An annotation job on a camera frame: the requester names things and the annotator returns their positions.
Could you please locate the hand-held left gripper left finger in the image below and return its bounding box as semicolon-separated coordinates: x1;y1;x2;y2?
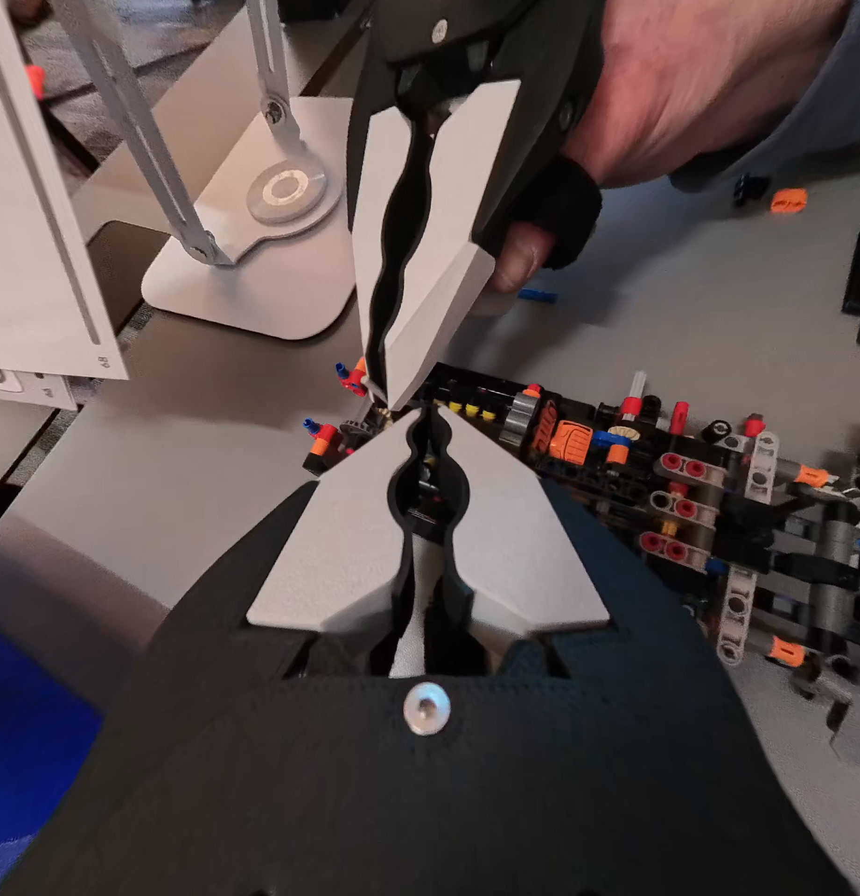
246;409;426;631

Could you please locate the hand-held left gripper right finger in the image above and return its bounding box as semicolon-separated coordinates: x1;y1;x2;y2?
433;406;610;638

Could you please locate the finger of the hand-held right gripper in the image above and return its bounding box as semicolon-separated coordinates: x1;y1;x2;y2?
351;108;431;407
384;79;522;414

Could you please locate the black orange lego model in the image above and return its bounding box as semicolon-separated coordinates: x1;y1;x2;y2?
302;356;860;708

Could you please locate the white lego instruction booklet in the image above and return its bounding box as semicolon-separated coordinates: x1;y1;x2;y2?
0;0;131;413

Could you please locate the person's right forearm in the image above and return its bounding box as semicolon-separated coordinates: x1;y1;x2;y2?
670;0;860;195

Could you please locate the person's right hand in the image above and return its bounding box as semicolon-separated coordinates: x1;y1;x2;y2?
486;0;855;296

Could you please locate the white book stand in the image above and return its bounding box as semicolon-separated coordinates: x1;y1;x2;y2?
48;0;362;343

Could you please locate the blue plastic bin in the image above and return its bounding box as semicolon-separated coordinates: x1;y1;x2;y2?
0;619;107;896

